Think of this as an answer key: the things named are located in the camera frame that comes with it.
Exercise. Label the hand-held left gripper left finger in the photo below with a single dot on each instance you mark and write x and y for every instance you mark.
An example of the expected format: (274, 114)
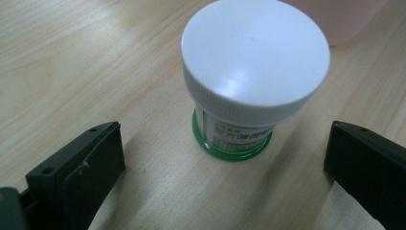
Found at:
(79, 179)

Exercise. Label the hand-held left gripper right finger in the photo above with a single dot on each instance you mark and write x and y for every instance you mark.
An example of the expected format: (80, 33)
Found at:
(367, 166)

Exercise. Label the white-lidded green-based medicine jar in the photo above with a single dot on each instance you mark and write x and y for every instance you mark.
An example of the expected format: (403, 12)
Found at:
(252, 64)

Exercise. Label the pale pink container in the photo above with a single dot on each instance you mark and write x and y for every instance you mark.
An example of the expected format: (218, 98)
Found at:
(338, 19)

